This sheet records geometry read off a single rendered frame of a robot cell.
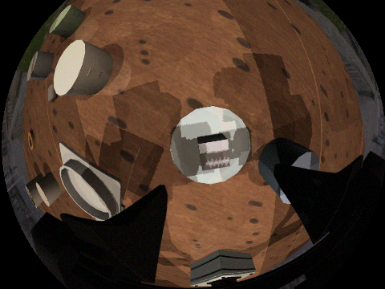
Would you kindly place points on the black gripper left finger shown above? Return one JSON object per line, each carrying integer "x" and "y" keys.
{"x": 133, "y": 236}

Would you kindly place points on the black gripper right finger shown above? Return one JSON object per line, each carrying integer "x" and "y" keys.
{"x": 315, "y": 195}

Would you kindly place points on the beige balance beam with square pans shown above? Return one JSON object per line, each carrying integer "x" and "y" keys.
{"x": 96, "y": 192}

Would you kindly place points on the grey pebble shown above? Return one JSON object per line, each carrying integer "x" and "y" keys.
{"x": 51, "y": 93}

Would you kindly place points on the white round dish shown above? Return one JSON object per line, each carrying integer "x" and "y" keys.
{"x": 206, "y": 121}

